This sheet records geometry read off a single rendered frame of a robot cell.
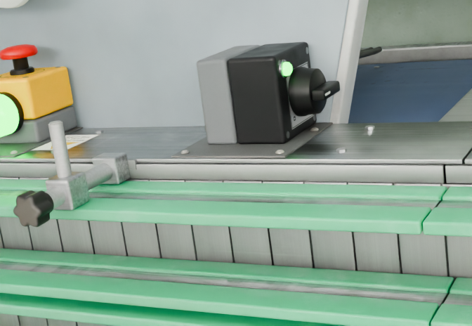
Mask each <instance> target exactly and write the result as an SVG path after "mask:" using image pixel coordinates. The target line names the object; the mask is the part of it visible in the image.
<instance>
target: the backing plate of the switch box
mask: <svg viewBox="0 0 472 326"><path fill-rule="evenodd" d="M332 124H333V122H318V123H314V124H313V125H312V126H310V127H308V128H307V129H306V130H304V131H302V132H301V133H300V134H298V135H297V136H295V137H293V138H292V139H291V140H290V141H288V142H286V143H284V144H239V143H236V144H208V143H207V138H206V137H205V138H203V139H202V140H200V141H197V142H196V143H194V144H192V145H190V146H189V147H187V148H185V149H183V150H181V151H180V152H177V153H176V154H175V155H172V156H171V157H287V156H288V155H290V154H291V153H293V152H294V151H295V150H297V149H298V148H300V147H301V146H302V145H304V144H305V143H307V142H308V141H309V140H311V139H312V138H314V137H315V136H316V135H318V134H319V133H321V132H322V131H324V130H325V129H326V128H328V127H329V126H331V125H332Z"/></svg>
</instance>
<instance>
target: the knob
mask: <svg viewBox="0 0 472 326"><path fill-rule="evenodd" d="M339 91H340V83H339V81H327V82H326V79H325V76H324V74H323V73H322V71H321V70H320V69H318V68H307V67H296V68H294V70H293V71H292V73H291V75H290V78H289V102H290V105H291V108H292V110H293V112H294V114H295V115H297V116H299V117H302V116H307V115H312V114H319V113H321V111H323V109H324V108H325V105H326V102H327V99H328V98H329V97H331V96H333V95H334V94H335V93H337V92H339Z"/></svg>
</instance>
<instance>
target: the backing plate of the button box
mask: <svg viewBox="0 0 472 326"><path fill-rule="evenodd" d="M80 129H83V127H76V128H73V129H70V130H69V131H66V132H65V135H68V134H70V133H73V132H75V131H78V130H80ZM49 142H51V139H50V138H49V139H47V140H45V141H42V142H40V143H0V157H17V156H19V155H21V154H24V153H26V152H29V151H30V150H33V149H35V148H38V147H39V146H41V145H44V144H46V143H49Z"/></svg>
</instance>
